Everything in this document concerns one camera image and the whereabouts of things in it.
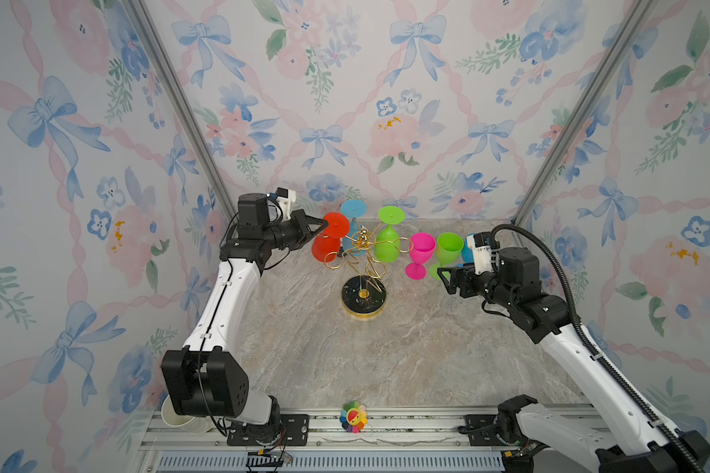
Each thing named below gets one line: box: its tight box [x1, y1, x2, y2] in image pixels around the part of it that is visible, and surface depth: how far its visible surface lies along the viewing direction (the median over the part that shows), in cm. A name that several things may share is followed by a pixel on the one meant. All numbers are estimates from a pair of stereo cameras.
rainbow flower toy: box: [339, 401, 368, 434], surface depth 76 cm
